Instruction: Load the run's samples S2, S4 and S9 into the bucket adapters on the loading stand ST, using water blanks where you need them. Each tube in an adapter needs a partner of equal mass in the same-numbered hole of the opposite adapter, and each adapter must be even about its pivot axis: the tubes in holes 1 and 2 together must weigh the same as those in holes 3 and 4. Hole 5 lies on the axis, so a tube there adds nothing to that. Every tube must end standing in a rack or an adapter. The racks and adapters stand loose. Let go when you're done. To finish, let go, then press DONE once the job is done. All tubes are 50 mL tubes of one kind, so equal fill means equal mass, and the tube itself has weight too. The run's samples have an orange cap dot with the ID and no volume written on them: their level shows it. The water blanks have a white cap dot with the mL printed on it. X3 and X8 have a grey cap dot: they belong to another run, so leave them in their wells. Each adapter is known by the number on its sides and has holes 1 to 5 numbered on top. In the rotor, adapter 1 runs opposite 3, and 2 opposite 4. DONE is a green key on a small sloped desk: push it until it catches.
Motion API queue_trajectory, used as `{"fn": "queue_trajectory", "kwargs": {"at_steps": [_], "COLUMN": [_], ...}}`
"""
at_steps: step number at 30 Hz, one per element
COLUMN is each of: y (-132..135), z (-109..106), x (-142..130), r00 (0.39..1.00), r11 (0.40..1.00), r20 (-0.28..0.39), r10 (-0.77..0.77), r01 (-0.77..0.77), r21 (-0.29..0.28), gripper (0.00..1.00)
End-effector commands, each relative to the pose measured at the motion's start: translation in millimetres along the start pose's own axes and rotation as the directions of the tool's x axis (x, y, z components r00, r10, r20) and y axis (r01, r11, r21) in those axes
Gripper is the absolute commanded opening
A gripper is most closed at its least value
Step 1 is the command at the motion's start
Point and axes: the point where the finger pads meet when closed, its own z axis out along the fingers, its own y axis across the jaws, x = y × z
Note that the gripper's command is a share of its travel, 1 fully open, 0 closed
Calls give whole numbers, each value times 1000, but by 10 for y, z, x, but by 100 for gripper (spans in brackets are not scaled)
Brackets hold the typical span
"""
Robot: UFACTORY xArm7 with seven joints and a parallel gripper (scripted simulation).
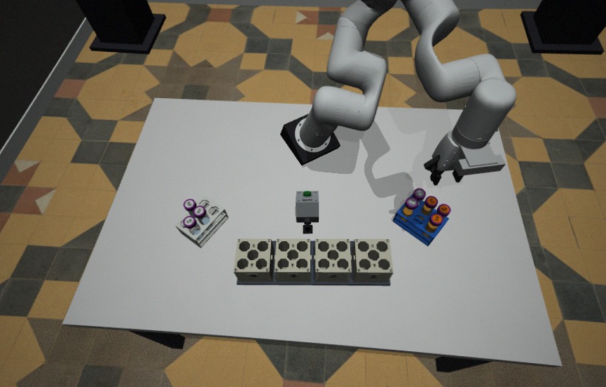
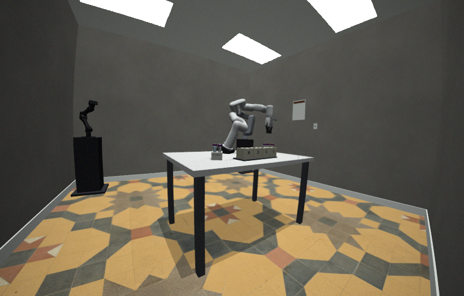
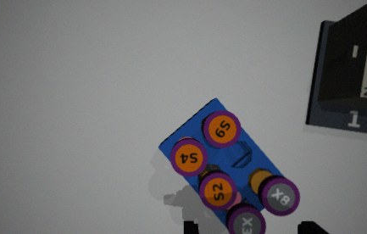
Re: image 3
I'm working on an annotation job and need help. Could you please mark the blue tube rack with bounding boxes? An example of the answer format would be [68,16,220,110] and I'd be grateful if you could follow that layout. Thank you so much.
[158,98,285,211]

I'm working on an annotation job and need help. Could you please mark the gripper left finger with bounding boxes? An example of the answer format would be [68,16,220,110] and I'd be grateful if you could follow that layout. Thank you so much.
[184,221,199,234]

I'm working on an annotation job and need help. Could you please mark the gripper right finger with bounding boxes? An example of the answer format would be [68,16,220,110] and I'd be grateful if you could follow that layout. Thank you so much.
[297,221,329,234]

